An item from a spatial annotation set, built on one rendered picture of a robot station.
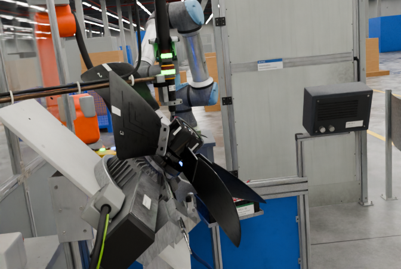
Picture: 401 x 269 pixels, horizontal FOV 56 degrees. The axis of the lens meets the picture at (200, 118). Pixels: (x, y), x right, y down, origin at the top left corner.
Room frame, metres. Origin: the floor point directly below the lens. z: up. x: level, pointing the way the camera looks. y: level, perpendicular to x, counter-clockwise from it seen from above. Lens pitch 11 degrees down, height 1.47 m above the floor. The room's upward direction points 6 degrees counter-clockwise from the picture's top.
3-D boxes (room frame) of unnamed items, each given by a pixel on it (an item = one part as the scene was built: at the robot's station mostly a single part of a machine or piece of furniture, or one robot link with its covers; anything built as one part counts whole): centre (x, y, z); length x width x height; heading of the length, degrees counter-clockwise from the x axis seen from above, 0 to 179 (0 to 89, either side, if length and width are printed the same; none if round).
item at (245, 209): (1.43, -0.07, 0.85); 0.22 x 0.17 x 0.07; 108
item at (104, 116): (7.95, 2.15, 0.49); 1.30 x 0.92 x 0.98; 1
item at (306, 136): (1.61, -0.53, 1.04); 0.24 x 0.03 x 0.03; 93
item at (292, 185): (1.59, 0.01, 0.82); 0.90 x 0.04 x 0.08; 93
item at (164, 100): (1.22, 0.10, 1.34); 0.09 x 0.07 x 0.10; 128
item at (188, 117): (1.96, 0.10, 1.11); 0.15 x 0.15 x 0.10
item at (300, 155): (1.61, -0.42, 0.96); 0.03 x 0.03 x 0.20; 3
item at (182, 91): (1.97, 0.09, 1.23); 0.13 x 0.12 x 0.14; 74
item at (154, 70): (1.49, 0.12, 1.38); 0.11 x 0.08 x 0.11; 74
